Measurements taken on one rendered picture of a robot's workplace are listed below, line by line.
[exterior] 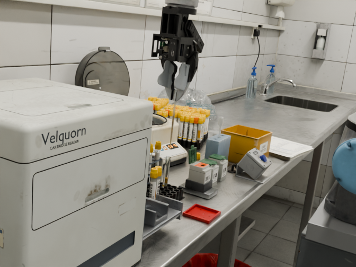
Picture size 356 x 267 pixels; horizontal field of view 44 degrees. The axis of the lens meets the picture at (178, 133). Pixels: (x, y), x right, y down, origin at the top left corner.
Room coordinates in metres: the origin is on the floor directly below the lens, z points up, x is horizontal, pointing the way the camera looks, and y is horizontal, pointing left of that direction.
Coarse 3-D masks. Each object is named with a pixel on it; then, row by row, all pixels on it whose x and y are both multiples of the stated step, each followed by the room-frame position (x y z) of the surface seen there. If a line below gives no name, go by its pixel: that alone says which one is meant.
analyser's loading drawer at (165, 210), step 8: (152, 200) 0.85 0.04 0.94; (160, 200) 0.90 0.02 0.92; (168, 200) 0.89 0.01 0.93; (176, 200) 0.89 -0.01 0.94; (152, 208) 0.85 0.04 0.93; (160, 208) 0.84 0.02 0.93; (168, 208) 0.89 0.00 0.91; (176, 208) 0.88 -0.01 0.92; (152, 216) 0.80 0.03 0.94; (160, 216) 0.84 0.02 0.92; (168, 216) 0.85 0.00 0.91; (176, 216) 0.86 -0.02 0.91; (144, 224) 0.80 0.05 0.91; (152, 224) 0.80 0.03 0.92; (160, 224) 0.81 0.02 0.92; (144, 232) 0.77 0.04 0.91; (152, 232) 0.78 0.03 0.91
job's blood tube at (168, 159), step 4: (168, 156) 1.06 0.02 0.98; (168, 160) 1.04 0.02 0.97; (168, 164) 1.05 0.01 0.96; (164, 168) 1.05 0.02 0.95; (168, 168) 1.05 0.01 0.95; (164, 172) 1.05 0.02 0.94; (168, 172) 1.05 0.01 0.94; (164, 176) 1.05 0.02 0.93; (164, 180) 1.05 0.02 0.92; (164, 184) 1.04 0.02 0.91
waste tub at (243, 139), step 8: (232, 128) 1.49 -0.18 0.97; (240, 128) 1.52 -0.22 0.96; (248, 128) 1.51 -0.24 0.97; (232, 136) 1.40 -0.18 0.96; (240, 136) 1.39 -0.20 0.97; (248, 136) 1.37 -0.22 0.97; (256, 136) 1.49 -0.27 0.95; (264, 136) 1.40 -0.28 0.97; (232, 144) 1.40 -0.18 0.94; (240, 144) 1.38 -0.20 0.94; (248, 144) 1.37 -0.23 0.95; (256, 144) 1.36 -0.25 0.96; (264, 144) 1.41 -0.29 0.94; (232, 152) 1.40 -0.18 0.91; (240, 152) 1.38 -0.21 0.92; (264, 152) 1.42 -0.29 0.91; (232, 160) 1.39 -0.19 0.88; (240, 160) 1.38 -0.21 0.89
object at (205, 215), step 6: (198, 204) 1.00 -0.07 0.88; (186, 210) 0.96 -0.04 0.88; (192, 210) 0.98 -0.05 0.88; (198, 210) 0.98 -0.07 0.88; (204, 210) 0.98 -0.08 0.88; (210, 210) 0.98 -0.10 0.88; (216, 210) 0.98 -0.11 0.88; (186, 216) 0.94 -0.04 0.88; (192, 216) 0.93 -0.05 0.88; (198, 216) 0.95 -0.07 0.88; (204, 216) 0.95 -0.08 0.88; (210, 216) 0.95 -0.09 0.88; (216, 216) 0.95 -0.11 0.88; (204, 222) 0.92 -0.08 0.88
